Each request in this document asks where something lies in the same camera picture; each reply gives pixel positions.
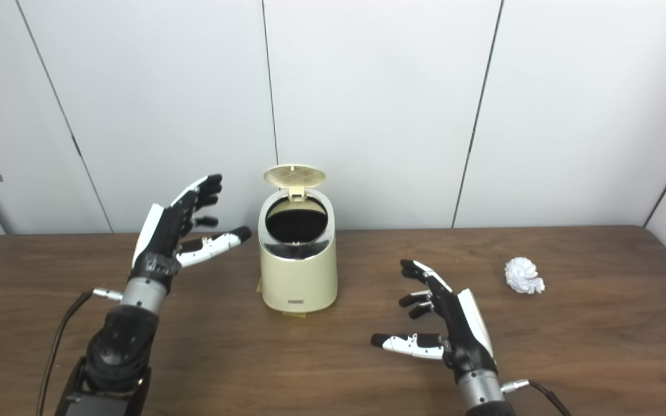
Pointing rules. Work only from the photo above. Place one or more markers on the round cream bin lid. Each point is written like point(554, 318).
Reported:
point(294, 175)

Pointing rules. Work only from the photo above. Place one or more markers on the cream-colored desktop bin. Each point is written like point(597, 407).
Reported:
point(298, 280)

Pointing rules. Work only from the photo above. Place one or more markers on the yellow tape under bin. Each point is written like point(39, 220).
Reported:
point(295, 314)

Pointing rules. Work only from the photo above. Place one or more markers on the white paper ball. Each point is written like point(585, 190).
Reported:
point(524, 276)

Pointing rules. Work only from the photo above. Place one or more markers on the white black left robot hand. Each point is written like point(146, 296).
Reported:
point(162, 242)

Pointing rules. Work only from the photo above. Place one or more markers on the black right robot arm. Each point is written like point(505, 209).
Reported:
point(483, 396)

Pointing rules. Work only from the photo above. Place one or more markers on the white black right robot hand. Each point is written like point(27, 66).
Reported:
point(460, 329)

